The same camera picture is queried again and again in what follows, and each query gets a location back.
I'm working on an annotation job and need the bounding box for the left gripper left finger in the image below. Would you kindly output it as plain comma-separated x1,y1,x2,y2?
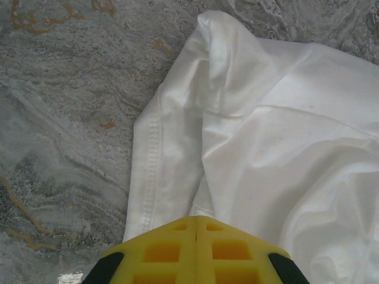
85,215,198,284

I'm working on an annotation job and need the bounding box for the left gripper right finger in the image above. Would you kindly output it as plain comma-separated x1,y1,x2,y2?
197,215,310,284

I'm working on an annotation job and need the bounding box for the white t-shirt with red print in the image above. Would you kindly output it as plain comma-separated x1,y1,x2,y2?
123,10,379,284

